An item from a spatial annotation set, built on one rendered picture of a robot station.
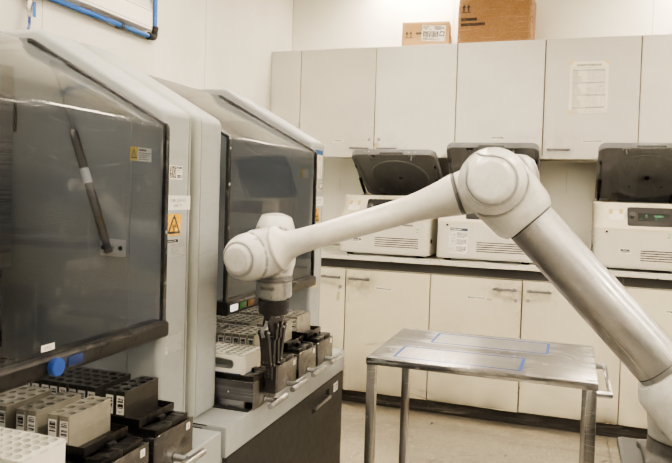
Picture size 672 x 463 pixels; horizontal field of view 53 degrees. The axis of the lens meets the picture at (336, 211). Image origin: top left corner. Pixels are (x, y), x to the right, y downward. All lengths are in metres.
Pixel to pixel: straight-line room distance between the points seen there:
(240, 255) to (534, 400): 2.76
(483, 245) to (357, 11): 1.92
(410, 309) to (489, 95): 1.36
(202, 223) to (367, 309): 2.55
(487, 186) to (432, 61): 3.00
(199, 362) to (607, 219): 2.69
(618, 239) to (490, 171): 2.57
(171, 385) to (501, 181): 0.82
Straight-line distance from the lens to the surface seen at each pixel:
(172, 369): 1.53
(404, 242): 3.93
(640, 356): 1.41
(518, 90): 4.16
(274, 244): 1.47
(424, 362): 1.87
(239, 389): 1.70
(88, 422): 1.31
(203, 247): 1.59
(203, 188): 1.58
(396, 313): 3.99
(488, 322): 3.89
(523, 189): 1.32
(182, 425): 1.43
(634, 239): 3.84
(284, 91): 4.53
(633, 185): 4.25
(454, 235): 3.87
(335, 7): 4.89
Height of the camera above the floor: 1.27
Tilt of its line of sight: 2 degrees down
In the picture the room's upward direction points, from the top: 2 degrees clockwise
